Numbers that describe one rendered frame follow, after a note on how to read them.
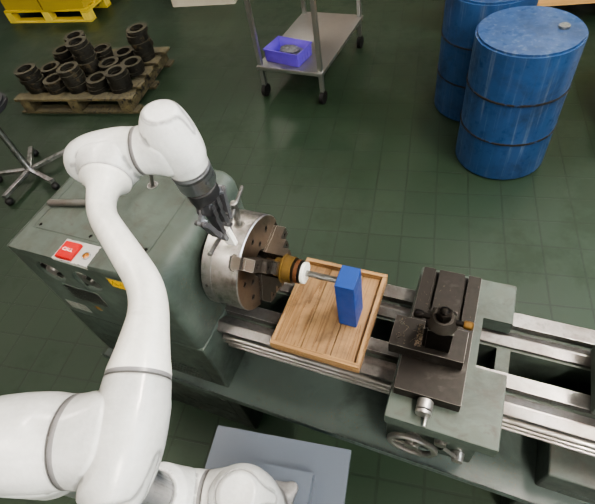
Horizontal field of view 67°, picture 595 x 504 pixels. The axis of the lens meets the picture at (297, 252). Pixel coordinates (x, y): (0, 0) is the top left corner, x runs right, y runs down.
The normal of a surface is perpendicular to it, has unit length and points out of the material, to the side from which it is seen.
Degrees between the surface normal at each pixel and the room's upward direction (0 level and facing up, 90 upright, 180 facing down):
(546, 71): 90
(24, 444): 22
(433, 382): 0
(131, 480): 53
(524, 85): 90
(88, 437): 15
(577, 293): 0
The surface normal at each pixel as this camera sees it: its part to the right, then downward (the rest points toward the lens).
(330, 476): -0.14, -0.62
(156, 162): -0.11, 0.81
